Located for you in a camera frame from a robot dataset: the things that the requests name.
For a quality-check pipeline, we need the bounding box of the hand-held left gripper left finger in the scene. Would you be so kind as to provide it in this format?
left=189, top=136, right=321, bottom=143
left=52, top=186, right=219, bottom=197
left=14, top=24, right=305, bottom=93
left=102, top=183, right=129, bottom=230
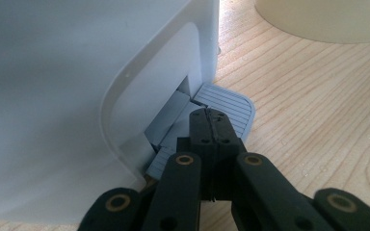
left=176, top=108, right=219, bottom=202

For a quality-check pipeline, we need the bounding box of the round white container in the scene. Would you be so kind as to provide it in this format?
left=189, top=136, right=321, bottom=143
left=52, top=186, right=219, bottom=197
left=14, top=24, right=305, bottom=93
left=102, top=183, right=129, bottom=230
left=253, top=0, right=370, bottom=45

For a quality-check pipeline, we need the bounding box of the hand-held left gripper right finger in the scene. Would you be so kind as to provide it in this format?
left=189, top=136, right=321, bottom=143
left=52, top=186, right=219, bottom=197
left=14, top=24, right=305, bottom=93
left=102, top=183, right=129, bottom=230
left=207, top=108, right=249, bottom=202

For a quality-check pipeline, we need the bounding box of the white pedal bin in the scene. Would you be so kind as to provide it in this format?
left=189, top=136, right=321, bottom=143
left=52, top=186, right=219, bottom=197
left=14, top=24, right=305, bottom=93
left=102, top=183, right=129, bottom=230
left=0, top=0, right=222, bottom=225

